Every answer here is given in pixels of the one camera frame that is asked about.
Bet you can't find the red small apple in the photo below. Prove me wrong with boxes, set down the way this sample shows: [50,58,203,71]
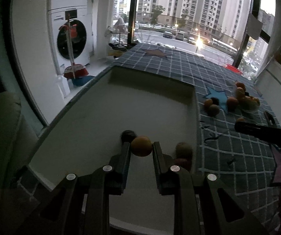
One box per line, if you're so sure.
[174,159,192,172]

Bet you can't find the green-brown kiwi fruit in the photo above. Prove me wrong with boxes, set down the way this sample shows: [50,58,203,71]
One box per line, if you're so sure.
[176,142,193,161]

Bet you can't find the small orange tangerine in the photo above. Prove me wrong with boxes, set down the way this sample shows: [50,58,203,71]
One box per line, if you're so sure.
[130,136,153,157]

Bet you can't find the dark plum fruit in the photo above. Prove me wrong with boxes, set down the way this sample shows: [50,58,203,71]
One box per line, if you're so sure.
[120,130,137,144]

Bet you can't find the large orange fruit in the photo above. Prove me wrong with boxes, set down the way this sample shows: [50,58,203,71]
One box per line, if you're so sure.
[226,97,239,112]

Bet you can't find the white shallow tray box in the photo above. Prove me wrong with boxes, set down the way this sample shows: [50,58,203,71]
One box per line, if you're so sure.
[29,66,198,234]

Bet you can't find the glass fruit bowl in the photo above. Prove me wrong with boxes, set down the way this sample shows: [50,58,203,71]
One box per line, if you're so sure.
[235,82,260,113]

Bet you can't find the checkered dark blue tablecloth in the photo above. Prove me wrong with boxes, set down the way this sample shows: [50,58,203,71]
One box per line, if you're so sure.
[114,43,280,234]

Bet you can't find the red plastic basket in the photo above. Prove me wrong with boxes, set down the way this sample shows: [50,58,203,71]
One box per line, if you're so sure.
[223,64,243,75]

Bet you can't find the red broom with pole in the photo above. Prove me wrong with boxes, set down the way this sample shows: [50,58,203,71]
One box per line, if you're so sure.
[59,14,89,80]

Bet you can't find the grey sofa cushion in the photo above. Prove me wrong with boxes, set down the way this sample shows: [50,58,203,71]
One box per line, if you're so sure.
[0,92,38,189]

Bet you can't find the small table lamp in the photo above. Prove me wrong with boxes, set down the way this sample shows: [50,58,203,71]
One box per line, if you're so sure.
[104,17,129,51]

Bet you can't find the lower white washing machine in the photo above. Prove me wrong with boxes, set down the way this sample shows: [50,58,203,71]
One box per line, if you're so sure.
[48,6,94,75]

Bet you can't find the white cabinet panel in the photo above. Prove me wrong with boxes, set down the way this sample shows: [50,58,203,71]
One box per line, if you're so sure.
[11,0,65,124]

